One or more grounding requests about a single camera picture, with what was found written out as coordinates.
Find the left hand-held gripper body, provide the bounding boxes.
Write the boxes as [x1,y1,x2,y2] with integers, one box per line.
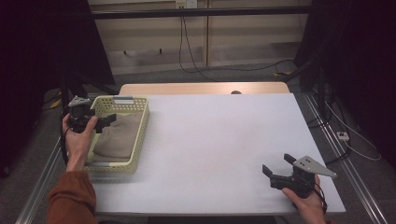
[67,95,96,133]

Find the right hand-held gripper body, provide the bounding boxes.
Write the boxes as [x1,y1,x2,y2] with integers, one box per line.
[269,155,338,199]

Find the beige pants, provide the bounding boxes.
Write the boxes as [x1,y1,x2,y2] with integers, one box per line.
[92,111,145,160]

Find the pale yellow plastic basket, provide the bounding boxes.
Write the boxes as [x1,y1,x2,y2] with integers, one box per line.
[83,95,151,175]

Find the person's left hand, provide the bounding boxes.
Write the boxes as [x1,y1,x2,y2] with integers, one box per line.
[62,113,99,173]

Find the person's right hand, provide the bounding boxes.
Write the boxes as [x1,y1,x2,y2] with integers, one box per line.
[281,174,329,224]

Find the black metal stand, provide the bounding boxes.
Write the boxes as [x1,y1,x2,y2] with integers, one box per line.
[58,69,120,131]

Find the white table mat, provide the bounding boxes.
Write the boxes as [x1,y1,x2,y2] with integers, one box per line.
[88,92,347,217]

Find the black curtain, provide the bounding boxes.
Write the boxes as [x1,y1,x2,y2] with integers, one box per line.
[0,0,117,180]
[292,0,396,171]

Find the black horizontal bar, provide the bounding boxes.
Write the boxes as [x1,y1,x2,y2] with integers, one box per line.
[91,5,313,21]

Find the right hand-held gripper cable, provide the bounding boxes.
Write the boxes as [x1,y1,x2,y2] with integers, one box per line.
[312,182,329,214]

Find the hand-held gripper cable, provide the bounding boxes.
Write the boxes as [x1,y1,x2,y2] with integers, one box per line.
[312,182,329,214]
[60,106,72,166]

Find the left hand-held gripper cable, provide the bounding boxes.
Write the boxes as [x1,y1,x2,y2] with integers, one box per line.
[60,106,72,166]

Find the black cable at power strip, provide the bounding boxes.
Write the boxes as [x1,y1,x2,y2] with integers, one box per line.
[306,113,354,166]

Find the aluminium floor rail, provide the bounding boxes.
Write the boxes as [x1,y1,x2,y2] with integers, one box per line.
[302,91,389,224]
[14,92,94,224]

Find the white cable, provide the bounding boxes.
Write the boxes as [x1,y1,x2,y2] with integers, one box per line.
[324,100,383,162]

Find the black hanging cable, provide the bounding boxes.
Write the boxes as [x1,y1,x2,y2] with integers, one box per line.
[178,7,219,83]

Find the white wall outlet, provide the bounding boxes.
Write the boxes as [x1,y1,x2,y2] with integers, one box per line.
[175,0,198,9]

